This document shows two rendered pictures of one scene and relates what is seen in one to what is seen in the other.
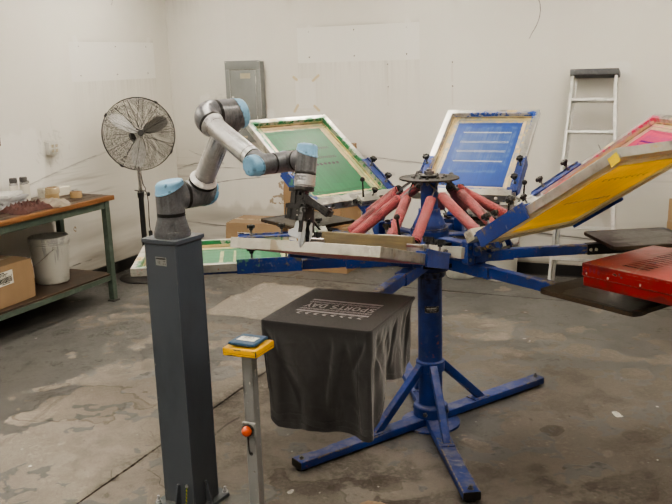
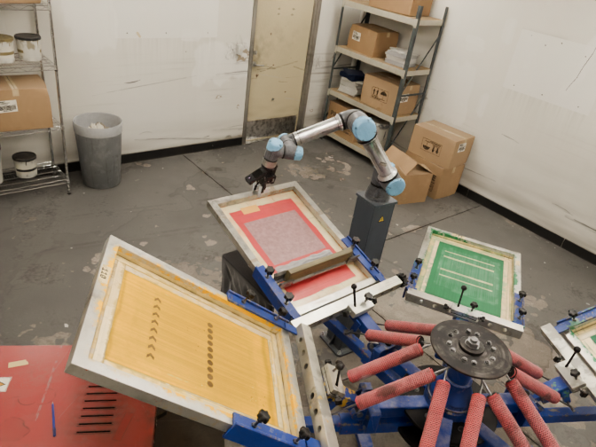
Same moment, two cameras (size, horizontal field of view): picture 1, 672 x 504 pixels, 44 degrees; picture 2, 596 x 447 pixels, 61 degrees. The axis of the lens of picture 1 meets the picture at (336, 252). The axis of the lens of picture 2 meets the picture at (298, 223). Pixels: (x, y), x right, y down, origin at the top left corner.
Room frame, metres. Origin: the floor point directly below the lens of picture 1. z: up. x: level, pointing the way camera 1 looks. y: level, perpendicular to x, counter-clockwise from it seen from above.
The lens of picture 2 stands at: (4.05, -2.06, 2.55)
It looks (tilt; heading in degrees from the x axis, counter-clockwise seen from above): 30 degrees down; 112
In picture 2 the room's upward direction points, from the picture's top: 9 degrees clockwise
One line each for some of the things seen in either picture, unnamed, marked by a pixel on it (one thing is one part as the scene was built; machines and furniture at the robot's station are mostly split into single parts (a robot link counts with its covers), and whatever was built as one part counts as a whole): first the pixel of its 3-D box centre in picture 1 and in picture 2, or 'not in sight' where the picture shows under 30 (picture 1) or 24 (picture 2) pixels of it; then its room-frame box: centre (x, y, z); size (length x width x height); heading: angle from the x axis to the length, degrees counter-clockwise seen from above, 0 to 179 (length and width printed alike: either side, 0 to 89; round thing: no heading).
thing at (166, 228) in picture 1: (171, 224); (379, 189); (3.41, 0.67, 1.25); 0.15 x 0.15 x 0.10
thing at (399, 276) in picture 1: (386, 290); (338, 329); (3.59, -0.22, 0.89); 1.24 x 0.06 x 0.06; 155
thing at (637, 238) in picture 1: (557, 248); not in sight; (4.22, -1.14, 0.91); 1.34 x 0.40 x 0.08; 95
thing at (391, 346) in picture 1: (391, 364); (245, 309); (3.06, -0.20, 0.74); 0.46 x 0.04 x 0.42; 155
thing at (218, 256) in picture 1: (248, 236); (469, 275); (4.07, 0.43, 1.05); 1.08 x 0.61 x 0.23; 95
